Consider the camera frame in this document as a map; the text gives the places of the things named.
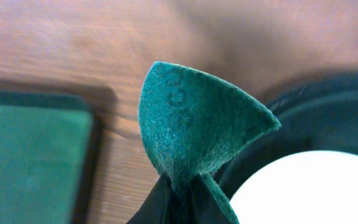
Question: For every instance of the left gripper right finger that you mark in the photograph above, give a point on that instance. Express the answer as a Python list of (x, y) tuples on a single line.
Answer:
[(208, 204)]

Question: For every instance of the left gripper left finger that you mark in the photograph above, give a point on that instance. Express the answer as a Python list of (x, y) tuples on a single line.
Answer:
[(157, 206)]

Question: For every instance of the green yellow sponge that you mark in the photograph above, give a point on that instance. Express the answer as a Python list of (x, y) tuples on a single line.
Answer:
[(191, 123)]

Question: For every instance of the black round tray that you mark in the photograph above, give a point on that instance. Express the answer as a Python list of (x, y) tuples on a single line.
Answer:
[(317, 116)]

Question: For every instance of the black rectangular tray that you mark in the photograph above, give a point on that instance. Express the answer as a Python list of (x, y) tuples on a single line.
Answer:
[(48, 146)]

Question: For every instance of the white stained plate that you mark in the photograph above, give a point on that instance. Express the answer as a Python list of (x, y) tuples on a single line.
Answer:
[(318, 187)]

